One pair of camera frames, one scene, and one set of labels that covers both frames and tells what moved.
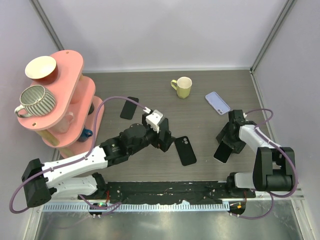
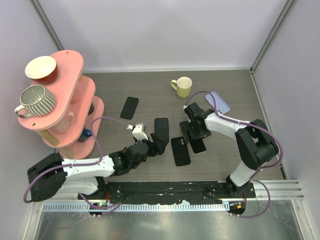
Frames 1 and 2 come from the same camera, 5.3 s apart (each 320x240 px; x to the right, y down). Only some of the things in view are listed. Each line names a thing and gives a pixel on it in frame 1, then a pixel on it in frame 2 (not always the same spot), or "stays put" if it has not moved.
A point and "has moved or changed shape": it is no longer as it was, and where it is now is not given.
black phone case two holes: [185, 151] has moved or changed shape
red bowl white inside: [42, 70] stays put
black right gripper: [237, 146] → [185, 126]
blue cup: [86, 134] stays put
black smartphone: [129, 108] stays put
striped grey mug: [37, 100] stays put
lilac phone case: [217, 102] stays put
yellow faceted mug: [182, 85] stays put
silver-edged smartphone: [222, 153] → [198, 146]
